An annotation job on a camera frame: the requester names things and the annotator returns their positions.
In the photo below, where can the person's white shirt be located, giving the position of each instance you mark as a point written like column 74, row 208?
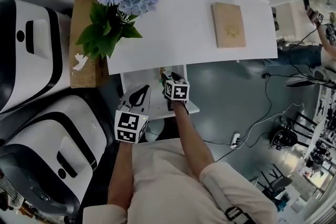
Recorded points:
column 168, row 186

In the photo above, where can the wooden side cabinet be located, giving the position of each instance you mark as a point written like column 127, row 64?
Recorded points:
column 84, row 34

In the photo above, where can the blue artificial flower bouquet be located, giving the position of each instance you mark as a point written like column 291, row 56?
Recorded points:
column 118, row 2

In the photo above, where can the black stool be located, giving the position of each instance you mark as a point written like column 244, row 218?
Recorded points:
column 283, row 136

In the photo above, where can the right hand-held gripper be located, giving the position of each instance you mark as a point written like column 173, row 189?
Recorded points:
column 178, row 91

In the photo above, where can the white desk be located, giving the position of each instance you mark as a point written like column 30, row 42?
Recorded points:
column 183, row 34

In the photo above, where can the beige book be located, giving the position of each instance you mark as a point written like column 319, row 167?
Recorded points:
column 228, row 25

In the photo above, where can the white power strip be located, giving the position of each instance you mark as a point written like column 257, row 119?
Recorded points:
column 235, row 141

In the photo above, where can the white desk drawer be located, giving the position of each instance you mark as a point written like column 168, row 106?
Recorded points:
column 136, row 78

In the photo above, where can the person's left forearm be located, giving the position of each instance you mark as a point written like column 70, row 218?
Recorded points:
column 119, row 178

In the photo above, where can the person's right forearm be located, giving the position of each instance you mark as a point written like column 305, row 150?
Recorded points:
column 189, row 139

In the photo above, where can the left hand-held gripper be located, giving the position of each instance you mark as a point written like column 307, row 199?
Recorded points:
column 128, row 123

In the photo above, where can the white and black appliance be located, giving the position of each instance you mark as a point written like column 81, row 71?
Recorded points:
column 47, row 154
column 26, row 55

